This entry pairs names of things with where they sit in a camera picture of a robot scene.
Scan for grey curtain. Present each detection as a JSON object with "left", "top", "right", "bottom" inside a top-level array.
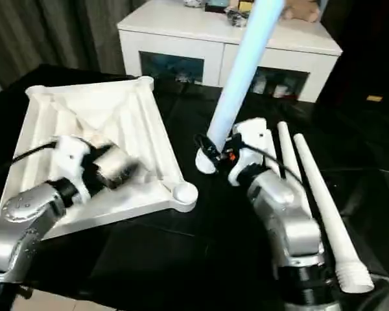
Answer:
[{"left": 0, "top": 0, "right": 143, "bottom": 98}]

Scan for brown plush toy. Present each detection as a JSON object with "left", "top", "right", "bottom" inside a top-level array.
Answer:
[{"left": 283, "top": 0, "right": 322, "bottom": 23}]

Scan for black mat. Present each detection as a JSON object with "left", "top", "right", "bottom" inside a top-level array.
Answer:
[{"left": 0, "top": 63, "right": 389, "bottom": 311}]

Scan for white cabinet with glass doors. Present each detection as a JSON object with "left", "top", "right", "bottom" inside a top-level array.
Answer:
[{"left": 117, "top": 0, "right": 343, "bottom": 104}]

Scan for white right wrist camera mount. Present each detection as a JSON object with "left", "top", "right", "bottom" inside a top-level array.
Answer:
[{"left": 228, "top": 118, "right": 275, "bottom": 187}]

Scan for white plastic table top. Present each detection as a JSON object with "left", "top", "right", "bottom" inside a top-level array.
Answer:
[{"left": 0, "top": 76, "right": 198, "bottom": 241}]

